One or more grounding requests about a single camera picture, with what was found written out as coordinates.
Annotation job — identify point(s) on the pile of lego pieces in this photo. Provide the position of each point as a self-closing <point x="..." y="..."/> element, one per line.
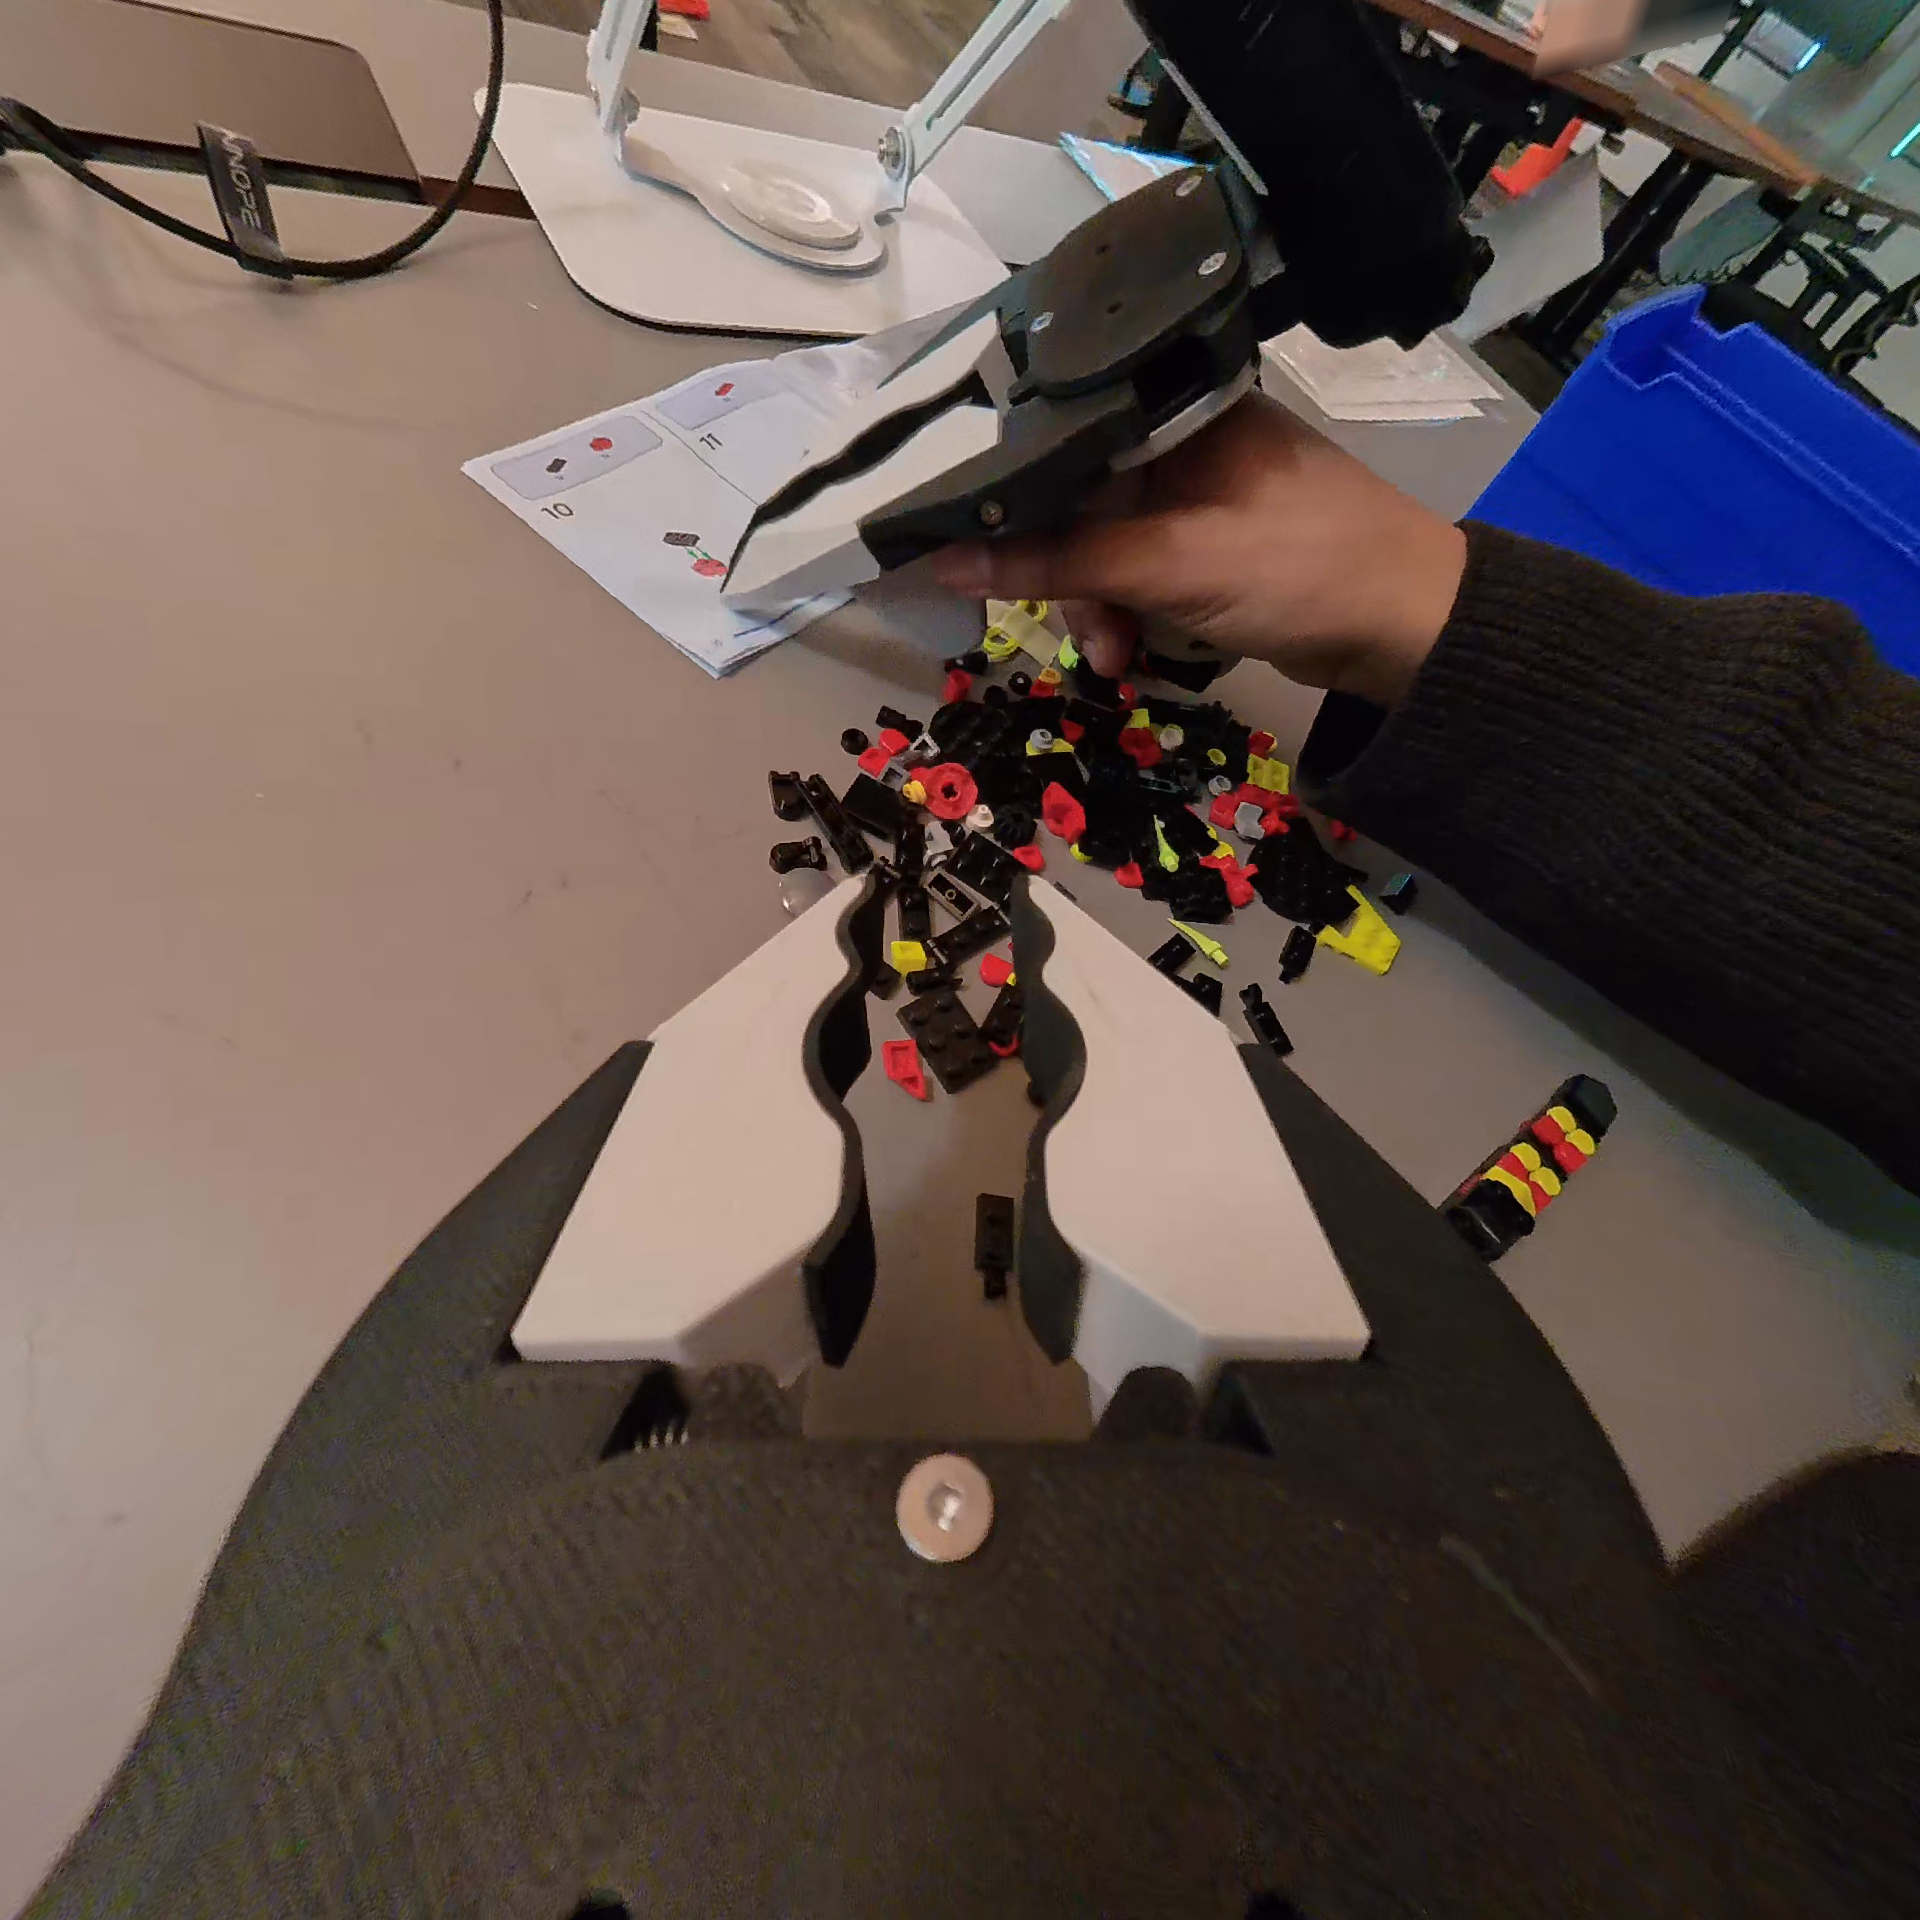
<point x="1108" y="809"/>

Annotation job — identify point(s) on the lego instruction booklet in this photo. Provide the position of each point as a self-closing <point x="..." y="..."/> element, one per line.
<point x="629" y="494"/>

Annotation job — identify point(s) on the white document stand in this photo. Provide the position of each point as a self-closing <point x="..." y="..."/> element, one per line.
<point x="705" y="255"/>

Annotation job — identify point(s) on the person's right forearm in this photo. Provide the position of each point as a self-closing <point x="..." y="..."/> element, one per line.
<point x="1651" y="840"/>

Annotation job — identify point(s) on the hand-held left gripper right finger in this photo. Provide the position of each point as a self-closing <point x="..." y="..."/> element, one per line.
<point x="1185" y="1201"/>

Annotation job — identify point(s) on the black red yellow lego assembly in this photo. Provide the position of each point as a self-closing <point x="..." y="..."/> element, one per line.
<point x="1530" y="1161"/>

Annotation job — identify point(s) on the person's right hand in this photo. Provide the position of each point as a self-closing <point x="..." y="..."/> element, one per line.
<point x="1243" y="557"/>

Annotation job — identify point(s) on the clear plastic bag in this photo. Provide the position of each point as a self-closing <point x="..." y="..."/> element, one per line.
<point x="1380" y="376"/>

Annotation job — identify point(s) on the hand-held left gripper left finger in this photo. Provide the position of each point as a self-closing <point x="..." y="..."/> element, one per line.
<point x="675" y="1201"/>

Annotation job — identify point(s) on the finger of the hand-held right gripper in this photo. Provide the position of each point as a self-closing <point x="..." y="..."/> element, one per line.
<point x="802" y="546"/>
<point x="938" y="369"/>

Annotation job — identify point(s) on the wooden background table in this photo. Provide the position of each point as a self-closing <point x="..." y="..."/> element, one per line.
<point x="1724" y="135"/>

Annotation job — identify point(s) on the blue storage bin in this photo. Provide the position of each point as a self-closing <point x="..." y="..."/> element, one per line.
<point x="1724" y="464"/>

